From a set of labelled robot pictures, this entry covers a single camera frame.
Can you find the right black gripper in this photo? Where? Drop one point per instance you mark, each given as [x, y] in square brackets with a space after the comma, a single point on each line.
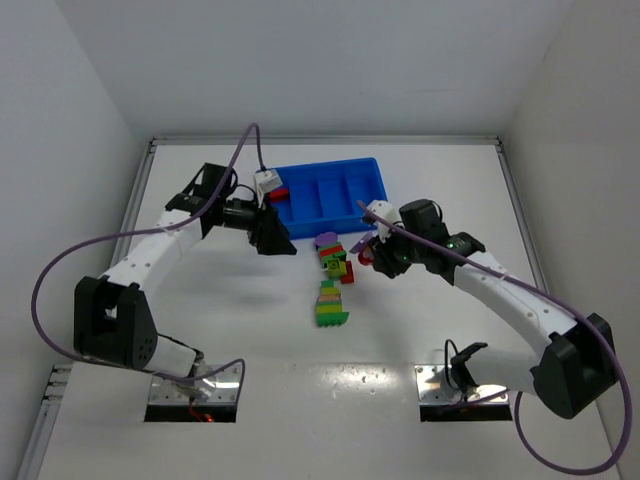
[382, 255]

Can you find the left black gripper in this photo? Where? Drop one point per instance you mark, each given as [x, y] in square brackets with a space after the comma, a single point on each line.
[258, 228]

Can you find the red flower lego brick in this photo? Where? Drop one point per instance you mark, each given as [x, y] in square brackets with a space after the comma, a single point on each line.
[366, 257]

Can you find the red curved lego brick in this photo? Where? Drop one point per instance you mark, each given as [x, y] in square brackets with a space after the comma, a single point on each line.
[279, 195]

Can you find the lime green lego brick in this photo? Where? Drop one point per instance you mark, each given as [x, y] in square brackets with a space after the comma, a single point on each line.
[335, 268]

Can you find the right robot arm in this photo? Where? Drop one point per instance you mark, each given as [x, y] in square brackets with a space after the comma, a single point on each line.
[567, 363]

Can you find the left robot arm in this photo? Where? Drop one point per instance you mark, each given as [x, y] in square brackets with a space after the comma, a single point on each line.
[113, 321]

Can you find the purple round lego brick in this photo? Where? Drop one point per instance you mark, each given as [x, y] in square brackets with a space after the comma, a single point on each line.
[325, 239]

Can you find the green red striped lego stack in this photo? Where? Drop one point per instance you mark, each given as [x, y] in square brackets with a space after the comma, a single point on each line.
[334, 250]

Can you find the blue divided plastic bin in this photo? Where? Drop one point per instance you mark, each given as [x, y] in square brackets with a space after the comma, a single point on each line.
[323, 197]

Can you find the green yellow lego stack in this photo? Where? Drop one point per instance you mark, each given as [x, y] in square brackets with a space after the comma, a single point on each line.
[329, 310]

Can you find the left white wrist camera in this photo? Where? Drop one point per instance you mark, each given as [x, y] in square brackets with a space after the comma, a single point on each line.
[266, 181]

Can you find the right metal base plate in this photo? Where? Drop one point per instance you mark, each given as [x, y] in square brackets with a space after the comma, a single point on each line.
[433, 390]

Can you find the metal base plate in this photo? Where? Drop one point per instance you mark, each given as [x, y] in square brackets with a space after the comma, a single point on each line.
[221, 389]
[433, 390]

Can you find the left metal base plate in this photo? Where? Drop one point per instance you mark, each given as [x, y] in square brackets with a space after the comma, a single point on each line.
[221, 389]

